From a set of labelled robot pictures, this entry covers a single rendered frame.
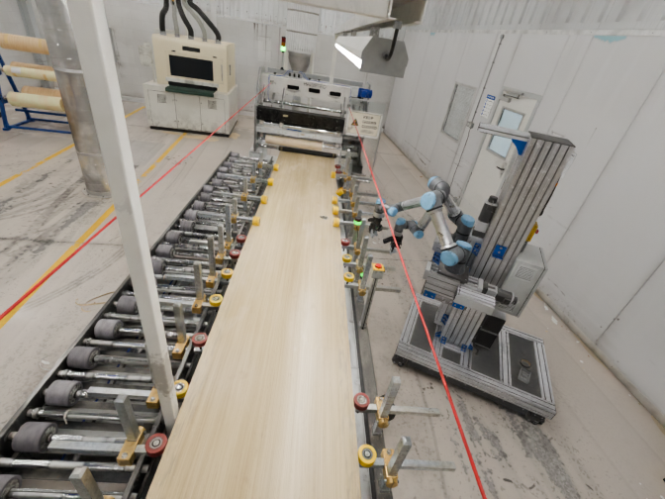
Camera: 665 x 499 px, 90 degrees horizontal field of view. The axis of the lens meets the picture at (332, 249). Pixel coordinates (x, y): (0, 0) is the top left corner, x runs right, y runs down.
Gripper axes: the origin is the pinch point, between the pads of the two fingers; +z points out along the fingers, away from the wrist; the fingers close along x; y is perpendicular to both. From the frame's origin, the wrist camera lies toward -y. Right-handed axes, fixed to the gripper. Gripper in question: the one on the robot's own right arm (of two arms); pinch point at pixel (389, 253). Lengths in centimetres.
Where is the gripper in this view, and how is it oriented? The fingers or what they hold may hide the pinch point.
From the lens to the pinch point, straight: 300.6
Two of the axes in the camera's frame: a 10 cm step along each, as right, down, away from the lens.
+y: 9.9, 1.0, 0.9
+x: -0.2, -5.4, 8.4
